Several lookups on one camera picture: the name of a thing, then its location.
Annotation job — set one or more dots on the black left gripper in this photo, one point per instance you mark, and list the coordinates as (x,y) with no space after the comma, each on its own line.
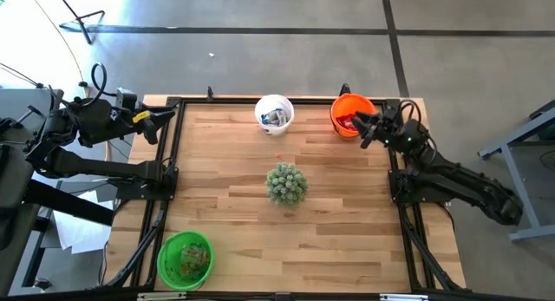
(126,121)

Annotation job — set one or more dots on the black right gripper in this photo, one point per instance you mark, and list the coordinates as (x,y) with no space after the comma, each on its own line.
(392,134)

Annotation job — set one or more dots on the red Skittles candy pack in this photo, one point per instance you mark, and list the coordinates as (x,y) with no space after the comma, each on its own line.
(351,117)
(344,124)

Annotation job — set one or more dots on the blue white candy bar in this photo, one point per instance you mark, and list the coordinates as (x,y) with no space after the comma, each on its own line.
(264,119)
(274,118)
(282,117)

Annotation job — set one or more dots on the green plastic bucket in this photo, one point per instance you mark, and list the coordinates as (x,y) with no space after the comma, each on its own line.
(169,253)

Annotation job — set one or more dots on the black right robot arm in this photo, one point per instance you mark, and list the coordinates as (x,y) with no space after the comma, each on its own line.
(468,184)

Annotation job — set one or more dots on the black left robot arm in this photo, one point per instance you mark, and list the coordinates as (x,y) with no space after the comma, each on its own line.
(86,166)

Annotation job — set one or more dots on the orange plastic pumpkin bucket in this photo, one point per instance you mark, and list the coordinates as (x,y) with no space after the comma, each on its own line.
(347,103)

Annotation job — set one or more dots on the black table clamp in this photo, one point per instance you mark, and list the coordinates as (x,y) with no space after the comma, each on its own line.
(344,88)
(210,93)

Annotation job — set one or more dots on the white plastic bucket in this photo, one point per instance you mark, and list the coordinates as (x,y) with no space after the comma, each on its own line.
(284,103)

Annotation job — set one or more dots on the green succulent in grey pot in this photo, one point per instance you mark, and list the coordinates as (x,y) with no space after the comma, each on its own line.
(284,186)

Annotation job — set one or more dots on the thin black rod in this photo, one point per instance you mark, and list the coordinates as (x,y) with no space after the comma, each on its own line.
(40,85)

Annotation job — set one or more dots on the white paper sheets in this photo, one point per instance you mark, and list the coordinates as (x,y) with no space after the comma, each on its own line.
(78,236)

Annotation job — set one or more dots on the black tripod stand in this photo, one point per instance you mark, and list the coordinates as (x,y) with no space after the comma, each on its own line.
(72,15)

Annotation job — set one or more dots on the black clamp tool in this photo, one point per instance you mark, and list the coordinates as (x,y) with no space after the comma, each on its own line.
(6,125)

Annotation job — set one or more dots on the dark grey desk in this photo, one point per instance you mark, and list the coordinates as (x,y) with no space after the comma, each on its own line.
(13,188)

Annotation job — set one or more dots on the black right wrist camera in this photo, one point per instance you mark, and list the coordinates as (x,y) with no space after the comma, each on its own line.
(396,116)

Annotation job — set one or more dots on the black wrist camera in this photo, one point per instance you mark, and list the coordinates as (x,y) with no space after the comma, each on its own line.
(125,99)
(396,116)

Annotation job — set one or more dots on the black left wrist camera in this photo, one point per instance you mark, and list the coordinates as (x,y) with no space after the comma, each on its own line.
(125,99)

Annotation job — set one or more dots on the blue grey table frame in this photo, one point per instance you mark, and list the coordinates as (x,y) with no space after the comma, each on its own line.
(520,190)

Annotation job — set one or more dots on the silver metal bracket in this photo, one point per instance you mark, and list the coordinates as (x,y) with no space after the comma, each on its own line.
(161,296)
(403,297)

